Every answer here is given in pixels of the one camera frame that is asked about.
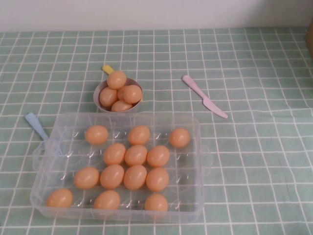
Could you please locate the clear plastic egg box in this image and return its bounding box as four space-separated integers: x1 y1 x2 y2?
29 112 213 224

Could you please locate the orange plastic egg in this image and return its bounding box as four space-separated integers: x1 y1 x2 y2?
85 125 109 144
123 164 148 190
116 85 128 101
107 70 128 90
122 84 143 104
99 164 125 189
93 190 121 211
146 145 171 168
103 142 127 165
169 127 191 148
99 86 119 107
128 125 151 145
73 166 100 189
111 99 134 113
124 144 148 166
144 193 169 212
146 167 170 192
45 188 73 209

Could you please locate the grey round bowl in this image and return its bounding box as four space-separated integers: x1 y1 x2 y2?
94 78 144 113

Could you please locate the pink plastic knife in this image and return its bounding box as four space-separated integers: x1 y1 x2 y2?
181 75 228 119

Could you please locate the blue plastic fork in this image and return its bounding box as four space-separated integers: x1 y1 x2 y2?
24 112 63 156

